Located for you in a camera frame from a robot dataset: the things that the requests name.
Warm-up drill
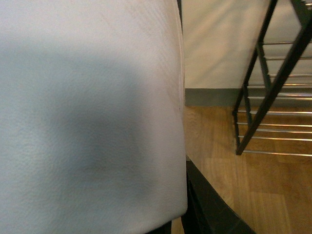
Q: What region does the light blue slipper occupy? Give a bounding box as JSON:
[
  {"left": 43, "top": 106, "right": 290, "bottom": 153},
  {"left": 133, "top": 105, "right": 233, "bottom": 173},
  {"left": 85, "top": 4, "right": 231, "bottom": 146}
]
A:
[{"left": 0, "top": 0, "right": 187, "bottom": 234}]

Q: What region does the black metal shoe rack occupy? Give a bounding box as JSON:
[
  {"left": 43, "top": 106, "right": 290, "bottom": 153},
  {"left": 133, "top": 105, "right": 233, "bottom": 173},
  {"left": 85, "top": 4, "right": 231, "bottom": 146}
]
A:
[{"left": 232, "top": 0, "right": 312, "bottom": 155}]

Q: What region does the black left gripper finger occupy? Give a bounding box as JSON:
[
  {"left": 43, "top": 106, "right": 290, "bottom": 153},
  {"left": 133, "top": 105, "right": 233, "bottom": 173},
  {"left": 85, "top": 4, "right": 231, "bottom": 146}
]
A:
[{"left": 181, "top": 158, "right": 255, "bottom": 234}]

